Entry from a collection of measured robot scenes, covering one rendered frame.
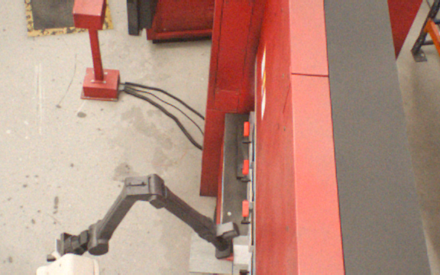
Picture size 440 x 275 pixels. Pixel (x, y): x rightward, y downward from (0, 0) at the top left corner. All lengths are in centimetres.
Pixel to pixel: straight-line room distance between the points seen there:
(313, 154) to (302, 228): 20
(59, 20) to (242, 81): 219
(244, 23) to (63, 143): 187
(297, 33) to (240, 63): 132
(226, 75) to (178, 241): 123
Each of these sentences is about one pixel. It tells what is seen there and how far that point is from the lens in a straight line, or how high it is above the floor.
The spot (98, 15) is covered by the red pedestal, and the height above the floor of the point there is 80.
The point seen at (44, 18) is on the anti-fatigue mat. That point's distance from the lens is 509.
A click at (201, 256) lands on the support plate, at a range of 282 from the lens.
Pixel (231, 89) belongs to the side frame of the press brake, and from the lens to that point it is 324.
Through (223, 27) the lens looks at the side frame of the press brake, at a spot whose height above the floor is 149.
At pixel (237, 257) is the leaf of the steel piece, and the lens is 283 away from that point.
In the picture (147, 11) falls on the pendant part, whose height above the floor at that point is 139.
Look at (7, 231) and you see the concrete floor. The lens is 411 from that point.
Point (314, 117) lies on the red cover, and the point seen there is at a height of 230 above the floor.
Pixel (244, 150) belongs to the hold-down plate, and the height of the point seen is 91.
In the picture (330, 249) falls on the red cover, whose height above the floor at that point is 230.
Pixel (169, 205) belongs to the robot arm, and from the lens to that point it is 239.
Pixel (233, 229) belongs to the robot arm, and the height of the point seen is 124.
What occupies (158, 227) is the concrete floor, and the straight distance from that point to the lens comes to 401.
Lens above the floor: 356
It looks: 54 degrees down
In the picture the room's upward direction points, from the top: 7 degrees clockwise
